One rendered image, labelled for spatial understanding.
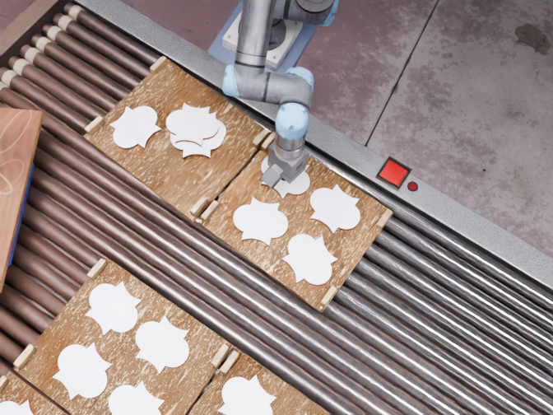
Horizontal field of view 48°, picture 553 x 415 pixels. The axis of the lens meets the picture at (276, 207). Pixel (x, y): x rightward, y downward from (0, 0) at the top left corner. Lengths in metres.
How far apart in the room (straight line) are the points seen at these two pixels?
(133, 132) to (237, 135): 0.29
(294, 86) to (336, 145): 0.36
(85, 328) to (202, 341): 0.29
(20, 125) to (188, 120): 0.45
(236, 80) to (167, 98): 0.40
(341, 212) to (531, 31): 2.04
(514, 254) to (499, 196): 1.15
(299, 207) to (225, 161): 0.25
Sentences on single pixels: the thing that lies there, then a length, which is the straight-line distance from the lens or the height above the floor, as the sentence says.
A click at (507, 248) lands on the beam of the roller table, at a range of 1.84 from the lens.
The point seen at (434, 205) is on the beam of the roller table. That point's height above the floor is 0.92.
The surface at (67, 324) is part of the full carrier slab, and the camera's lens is 1.68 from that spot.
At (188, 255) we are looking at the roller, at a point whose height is 0.92.
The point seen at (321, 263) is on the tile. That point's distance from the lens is 1.66.
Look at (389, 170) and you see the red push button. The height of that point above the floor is 0.93.
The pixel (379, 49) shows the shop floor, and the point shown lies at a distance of 3.21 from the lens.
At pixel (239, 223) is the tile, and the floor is 0.95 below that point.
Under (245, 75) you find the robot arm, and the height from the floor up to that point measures 1.26.
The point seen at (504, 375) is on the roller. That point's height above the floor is 0.92.
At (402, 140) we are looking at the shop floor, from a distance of 2.96.
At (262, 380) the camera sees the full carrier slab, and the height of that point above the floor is 0.94.
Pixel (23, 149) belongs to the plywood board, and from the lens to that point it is 1.77.
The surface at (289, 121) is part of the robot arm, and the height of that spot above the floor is 1.26.
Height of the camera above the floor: 2.52
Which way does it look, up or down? 67 degrees down
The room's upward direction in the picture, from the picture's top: 6 degrees clockwise
